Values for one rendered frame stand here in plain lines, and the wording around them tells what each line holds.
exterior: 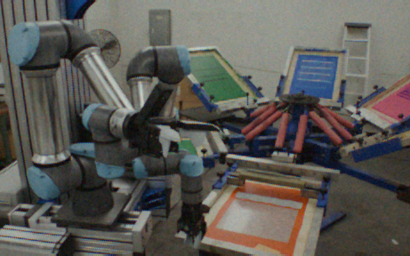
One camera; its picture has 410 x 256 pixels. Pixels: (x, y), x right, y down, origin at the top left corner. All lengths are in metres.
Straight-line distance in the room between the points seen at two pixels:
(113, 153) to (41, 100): 0.29
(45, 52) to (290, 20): 5.19
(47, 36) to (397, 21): 5.34
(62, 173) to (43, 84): 0.28
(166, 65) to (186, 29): 5.20
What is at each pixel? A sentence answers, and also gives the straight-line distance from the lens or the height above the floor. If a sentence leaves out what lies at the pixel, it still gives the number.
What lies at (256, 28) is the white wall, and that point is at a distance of 6.15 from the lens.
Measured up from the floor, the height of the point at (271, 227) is 0.95.
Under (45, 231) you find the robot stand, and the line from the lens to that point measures 1.45.
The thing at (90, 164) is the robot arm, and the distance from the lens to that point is 1.27.
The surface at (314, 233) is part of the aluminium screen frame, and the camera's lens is 1.74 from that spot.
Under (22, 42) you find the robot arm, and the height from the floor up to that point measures 1.85.
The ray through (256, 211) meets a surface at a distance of 1.93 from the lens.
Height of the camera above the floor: 1.93
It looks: 18 degrees down
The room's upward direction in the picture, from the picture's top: straight up
